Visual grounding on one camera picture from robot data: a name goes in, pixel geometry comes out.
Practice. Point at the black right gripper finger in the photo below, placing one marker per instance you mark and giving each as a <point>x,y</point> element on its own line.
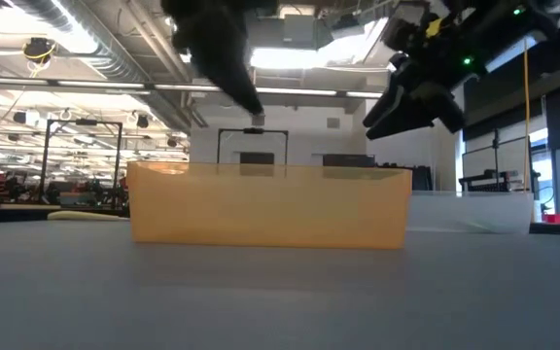
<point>401,121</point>
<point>387,99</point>

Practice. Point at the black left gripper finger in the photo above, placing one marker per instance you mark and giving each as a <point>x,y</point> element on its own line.
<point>234,78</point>

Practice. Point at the grey ceiling unit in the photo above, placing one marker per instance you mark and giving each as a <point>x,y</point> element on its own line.
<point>299,30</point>

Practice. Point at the black robot station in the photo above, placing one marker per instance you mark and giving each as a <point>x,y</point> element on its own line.
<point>489,180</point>

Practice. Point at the clear plastic bin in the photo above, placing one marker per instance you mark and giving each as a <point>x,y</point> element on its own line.
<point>474,214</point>

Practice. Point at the long ceiling light strip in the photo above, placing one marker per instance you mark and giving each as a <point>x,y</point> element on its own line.
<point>90,84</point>

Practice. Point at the orange plastic bin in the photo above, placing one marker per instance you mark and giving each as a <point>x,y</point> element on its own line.
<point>270,209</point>

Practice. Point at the small black frame stand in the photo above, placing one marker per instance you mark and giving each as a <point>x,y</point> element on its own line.
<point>253,130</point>

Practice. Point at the tall black rig frame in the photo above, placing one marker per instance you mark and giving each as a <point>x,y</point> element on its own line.
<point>45,160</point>

